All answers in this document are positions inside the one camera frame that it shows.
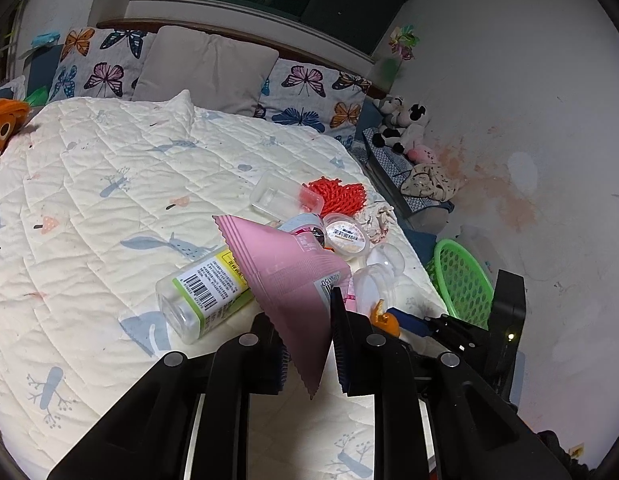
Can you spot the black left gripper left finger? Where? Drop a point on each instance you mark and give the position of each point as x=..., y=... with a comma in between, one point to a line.
x=252, y=363

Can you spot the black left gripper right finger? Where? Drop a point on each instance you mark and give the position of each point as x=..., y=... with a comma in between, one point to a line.
x=373, y=363

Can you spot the clear bottle green label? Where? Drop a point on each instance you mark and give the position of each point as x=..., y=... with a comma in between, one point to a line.
x=199, y=297

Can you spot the pink snack wrapper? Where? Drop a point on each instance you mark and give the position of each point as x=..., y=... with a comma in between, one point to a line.
x=291, y=277

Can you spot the clear plastic lid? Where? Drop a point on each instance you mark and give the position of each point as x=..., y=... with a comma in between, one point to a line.
x=377, y=280

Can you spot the round clear lidded cup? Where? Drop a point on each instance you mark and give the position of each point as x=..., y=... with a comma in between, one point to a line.
x=345, y=236

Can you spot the clear plastic tray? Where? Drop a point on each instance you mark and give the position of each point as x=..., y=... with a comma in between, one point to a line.
x=282, y=199

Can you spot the green plastic basket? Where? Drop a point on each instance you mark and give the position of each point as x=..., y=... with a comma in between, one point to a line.
x=462, y=284

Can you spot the patterned beige cloth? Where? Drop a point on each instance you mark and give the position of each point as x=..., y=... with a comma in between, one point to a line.
x=429, y=181

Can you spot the white quilted blanket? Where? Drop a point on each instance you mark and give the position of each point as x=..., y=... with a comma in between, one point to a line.
x=99, y=200

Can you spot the pink plush toy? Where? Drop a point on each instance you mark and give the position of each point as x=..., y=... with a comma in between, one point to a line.
x=421, y=154

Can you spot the black white plush cow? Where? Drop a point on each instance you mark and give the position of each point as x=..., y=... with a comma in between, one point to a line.
x=402, y=127

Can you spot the right butterfly pillow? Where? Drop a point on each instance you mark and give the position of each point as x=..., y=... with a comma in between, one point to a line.
x=304, y=94

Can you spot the butterfly pillow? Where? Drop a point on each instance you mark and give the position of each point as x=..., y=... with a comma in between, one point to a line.
x=304, y=94
x=101, y=63

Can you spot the grey pillow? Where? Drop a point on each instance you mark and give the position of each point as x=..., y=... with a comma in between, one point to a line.
x=219, y=73

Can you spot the colourful pinwheel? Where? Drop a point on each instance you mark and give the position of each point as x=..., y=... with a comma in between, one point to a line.
x=402, y=42

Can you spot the left butterfly pillow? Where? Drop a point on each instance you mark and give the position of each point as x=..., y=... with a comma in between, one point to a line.
x=101, y=63

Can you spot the orange plush toy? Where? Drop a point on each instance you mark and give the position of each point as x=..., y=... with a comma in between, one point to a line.
x=13, y=114

